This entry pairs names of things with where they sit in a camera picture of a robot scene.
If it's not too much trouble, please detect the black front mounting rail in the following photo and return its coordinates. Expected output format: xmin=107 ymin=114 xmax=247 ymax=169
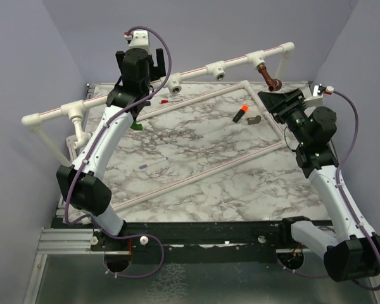
xmin=39 ymin=221 xmax=308 ymax=265

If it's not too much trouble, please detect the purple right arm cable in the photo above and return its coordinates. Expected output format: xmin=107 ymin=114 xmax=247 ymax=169
xmin=332 ymin=90 xmax=380 ymax=291

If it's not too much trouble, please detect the orange and black highlighter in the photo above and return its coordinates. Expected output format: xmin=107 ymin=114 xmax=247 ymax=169
xmin=232 ymin=105 xmax=248 ymax=123

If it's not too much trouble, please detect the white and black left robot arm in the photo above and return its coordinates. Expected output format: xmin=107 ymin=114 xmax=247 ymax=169
xmin=56 ymin=47 xmax=169 ymax=250

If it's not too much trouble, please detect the brown plastic faucet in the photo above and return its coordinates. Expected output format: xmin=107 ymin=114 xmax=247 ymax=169
xmin=257 ymin=63 xmax=282 ymax=92

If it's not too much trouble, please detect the red and white marker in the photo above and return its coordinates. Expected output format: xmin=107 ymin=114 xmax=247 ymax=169
xmin=160 ymin=99 xmax=183 ymax=104

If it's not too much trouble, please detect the purple and white pen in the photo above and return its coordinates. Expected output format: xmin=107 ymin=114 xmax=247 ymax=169
xmin=139 ymin=156 xmax=168 ymax=170

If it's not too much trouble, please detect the green plastic faucet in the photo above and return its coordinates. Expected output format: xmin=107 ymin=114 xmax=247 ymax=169
xmin=130 ymin=122 xmax=143 ymax=131

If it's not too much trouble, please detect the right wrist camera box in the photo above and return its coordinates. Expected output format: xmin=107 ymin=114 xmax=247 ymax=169
xmin=304 ymin=84 xmax=334 ymax=108

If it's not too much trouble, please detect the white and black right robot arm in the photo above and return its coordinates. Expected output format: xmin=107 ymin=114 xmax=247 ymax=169
xmin=258 ymin=85 xmax=380 ymax=290

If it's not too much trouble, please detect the white plastic faucet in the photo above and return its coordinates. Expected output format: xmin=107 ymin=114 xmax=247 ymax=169
xmin=69 ymin=115 xmax=92 ymax=149

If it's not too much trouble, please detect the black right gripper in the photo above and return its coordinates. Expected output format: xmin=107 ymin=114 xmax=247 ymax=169
xmin=258 ymin=88 xmax=312 ymax=146

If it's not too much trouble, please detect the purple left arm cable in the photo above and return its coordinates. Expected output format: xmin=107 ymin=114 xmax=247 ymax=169
xmin=63 ymin=26 xmax=174 ymax=238

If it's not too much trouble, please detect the white PVC pipe frame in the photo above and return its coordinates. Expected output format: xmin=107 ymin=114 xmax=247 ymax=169
xmin=21 ymin=41 xmax=295 ymax=227

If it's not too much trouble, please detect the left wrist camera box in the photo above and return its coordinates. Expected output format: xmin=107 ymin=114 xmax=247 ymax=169
xmin=124 ymin=30 xmax=151 ymax=53

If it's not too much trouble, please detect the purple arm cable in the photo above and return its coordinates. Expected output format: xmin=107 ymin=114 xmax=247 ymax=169
xmin=63 ymin=26 xmax=174 ymax=238
xmin=332 ymin=90 xmax=380 ymax=291

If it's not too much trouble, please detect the grey metal bracket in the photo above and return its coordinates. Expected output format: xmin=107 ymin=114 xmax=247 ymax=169
xmin=247 ymin=115 xmax=262 ymax=125

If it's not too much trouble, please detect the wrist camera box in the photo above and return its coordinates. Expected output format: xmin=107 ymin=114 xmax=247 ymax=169
xmin=124 ymin=30 xmax=151 ymax=53
xmin=304 ymin=84 xmax=334 ymax=108

